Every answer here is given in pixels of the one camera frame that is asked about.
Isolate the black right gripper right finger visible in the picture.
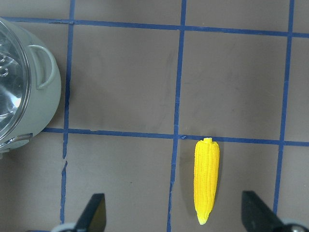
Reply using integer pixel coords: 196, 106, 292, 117
241, 191, 288, 232

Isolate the glass pot lid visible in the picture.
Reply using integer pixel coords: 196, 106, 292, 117
0, 19, 31, 140

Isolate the yellow plastic corn cob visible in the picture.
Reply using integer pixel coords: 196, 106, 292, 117
194, 137, 220, 225

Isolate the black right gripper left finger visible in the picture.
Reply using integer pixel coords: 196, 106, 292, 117
75, 193, 107, 232

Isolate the pale green steel pot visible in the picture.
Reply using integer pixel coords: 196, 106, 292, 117
0, 22, 61, 154

